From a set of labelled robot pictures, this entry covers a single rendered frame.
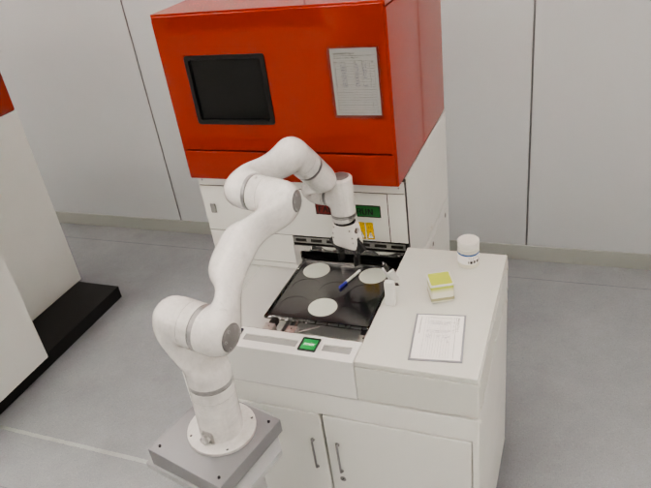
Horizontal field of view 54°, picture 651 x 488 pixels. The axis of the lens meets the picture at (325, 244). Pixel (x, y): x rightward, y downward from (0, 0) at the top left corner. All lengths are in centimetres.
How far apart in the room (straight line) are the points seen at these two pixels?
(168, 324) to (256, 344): 43
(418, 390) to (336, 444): 39
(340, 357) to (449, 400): 32
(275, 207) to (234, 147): 72
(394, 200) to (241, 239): 76
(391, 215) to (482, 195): 163
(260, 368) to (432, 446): 56
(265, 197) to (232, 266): 20
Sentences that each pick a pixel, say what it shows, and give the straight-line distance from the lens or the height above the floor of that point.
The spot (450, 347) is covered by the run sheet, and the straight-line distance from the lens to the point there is 185.
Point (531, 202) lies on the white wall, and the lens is 383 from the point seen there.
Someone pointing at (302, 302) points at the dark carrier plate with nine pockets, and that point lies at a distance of 220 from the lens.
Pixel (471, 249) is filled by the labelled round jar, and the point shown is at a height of 104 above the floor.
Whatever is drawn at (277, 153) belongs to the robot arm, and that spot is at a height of 152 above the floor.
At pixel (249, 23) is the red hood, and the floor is 177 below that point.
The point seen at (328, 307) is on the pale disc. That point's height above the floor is 90.
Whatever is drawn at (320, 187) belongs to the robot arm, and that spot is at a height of 134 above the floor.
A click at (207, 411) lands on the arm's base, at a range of 173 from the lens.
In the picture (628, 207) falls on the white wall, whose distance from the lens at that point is 383.
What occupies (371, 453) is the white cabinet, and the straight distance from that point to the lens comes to 208.
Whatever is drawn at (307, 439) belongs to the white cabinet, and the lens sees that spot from 214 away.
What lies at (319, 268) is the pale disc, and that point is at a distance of 236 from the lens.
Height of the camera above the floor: 216
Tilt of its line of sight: 30 degrees down
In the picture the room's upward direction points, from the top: 8 degrees counter-clockwise
